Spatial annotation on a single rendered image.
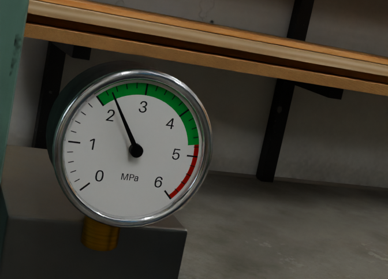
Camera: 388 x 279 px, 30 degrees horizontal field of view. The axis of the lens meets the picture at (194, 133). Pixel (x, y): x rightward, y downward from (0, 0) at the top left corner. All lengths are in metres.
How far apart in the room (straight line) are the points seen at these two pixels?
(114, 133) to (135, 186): 0.02
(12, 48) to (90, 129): 0.07
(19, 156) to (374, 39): 3.05
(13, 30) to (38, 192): 0.07
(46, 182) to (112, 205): 0.08
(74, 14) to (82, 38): 0.08
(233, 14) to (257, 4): 0.11
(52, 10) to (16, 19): 1.99
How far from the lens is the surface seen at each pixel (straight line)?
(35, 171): 0.37
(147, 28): 2.39
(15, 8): 0.32
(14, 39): 0.33
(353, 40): 3.34
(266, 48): 2.57
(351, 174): 3.50
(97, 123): 0.27
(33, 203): 0.32
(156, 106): 0.28
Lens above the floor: 0.72
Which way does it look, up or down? 10 degrees down
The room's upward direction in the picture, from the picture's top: 12 degrees clockwise
